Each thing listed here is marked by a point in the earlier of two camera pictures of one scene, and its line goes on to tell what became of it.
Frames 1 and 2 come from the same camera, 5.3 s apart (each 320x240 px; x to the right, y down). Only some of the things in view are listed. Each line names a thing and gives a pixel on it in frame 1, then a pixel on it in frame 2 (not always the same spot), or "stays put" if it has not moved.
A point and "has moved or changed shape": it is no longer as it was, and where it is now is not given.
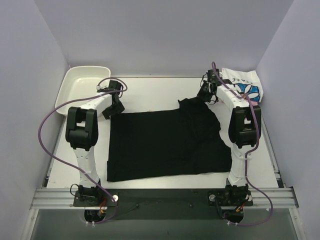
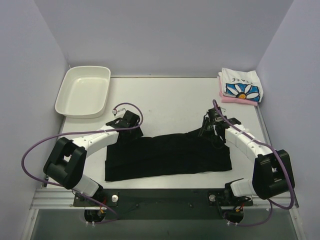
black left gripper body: (113, 109) -> (135, 132)
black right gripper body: (204, 92) -> (208, 127)
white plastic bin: (78, 82) stays put
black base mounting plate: (164, 204) stays put
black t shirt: (152, 144) has moved or changed shape
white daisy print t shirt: (247, 84) stays put
